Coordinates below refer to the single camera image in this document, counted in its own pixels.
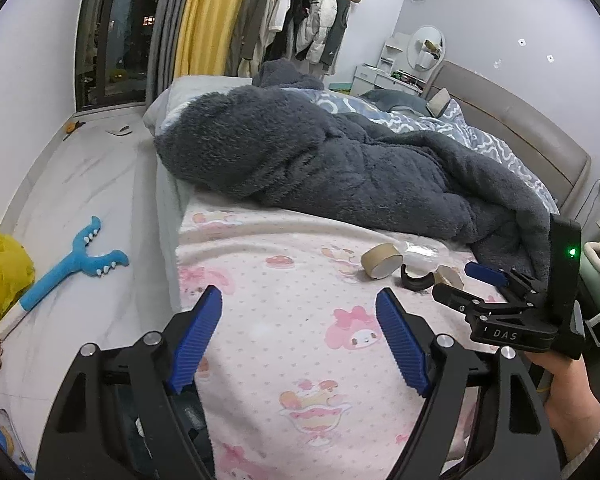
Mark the beige padded headboard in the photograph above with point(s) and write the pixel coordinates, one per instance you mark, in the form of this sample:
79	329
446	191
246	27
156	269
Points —
530	125

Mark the grey curtain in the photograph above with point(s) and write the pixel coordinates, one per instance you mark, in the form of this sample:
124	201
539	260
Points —
167	25

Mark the brown cardboard tape roll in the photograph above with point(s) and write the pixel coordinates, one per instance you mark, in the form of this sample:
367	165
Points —
375	258

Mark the small yellow toy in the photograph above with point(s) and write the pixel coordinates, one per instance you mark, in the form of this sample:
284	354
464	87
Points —
71	127

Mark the black tape roll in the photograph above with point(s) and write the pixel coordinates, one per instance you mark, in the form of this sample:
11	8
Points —
415	284

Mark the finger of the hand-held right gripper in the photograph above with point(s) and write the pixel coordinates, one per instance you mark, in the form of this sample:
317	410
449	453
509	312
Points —
485	272
452	296

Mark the beige cushion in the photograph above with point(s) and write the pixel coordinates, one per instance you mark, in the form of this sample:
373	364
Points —
438	101

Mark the white dresser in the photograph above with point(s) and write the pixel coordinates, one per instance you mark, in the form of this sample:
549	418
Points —
375	76

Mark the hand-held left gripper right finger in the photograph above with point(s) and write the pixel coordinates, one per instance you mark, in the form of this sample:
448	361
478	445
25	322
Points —
400	340

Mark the blue printed pouch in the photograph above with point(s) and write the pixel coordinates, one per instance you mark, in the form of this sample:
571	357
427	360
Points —
0	430

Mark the pink printed blanket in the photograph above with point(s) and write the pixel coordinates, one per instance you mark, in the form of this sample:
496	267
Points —
290	300

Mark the crumpled clear plastic wrap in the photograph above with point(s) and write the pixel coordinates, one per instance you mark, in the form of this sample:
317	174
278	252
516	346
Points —
422	252

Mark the dark glass sliding door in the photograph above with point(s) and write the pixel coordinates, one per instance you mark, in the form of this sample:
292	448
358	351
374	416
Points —
125	35

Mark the blue dinosaur plush stick toy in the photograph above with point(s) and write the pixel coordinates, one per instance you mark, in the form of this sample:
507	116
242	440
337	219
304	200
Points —
65	275

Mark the yellow plastic bag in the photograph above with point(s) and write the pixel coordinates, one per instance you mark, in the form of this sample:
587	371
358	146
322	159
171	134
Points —
2	275

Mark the dark grey hanging garment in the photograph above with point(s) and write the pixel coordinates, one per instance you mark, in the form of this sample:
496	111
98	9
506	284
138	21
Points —
337	35

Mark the dark grey fluffy blanket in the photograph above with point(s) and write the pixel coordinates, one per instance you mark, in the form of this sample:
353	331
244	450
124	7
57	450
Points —
305	160

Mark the white puffer jacket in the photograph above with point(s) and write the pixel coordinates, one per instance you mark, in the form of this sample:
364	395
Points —
320	20

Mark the person's right forearm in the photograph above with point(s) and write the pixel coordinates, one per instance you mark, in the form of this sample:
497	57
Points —
592	442

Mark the person's right hand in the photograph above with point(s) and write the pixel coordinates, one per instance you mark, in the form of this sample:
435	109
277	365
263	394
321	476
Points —
565	395

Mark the torn cardboard roll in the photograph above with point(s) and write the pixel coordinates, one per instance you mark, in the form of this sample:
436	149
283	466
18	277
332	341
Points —
450	275

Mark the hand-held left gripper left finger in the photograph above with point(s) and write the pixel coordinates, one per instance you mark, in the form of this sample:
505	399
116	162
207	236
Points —
195	345

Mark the blue white patterned duvet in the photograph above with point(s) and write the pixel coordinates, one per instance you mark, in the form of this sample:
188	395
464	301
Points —
480	140

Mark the white slipper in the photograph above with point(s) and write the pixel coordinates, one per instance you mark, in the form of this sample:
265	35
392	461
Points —
119	130

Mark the round white mirror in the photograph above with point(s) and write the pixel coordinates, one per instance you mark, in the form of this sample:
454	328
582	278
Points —
420	40

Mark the grey-blue pillow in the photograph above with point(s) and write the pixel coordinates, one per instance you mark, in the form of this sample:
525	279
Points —
395	99

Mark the beige hanging coat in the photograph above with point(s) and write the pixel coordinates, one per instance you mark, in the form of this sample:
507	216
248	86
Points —
260	20

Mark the yellow curtain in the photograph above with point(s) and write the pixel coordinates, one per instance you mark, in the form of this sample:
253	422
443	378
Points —
205	20

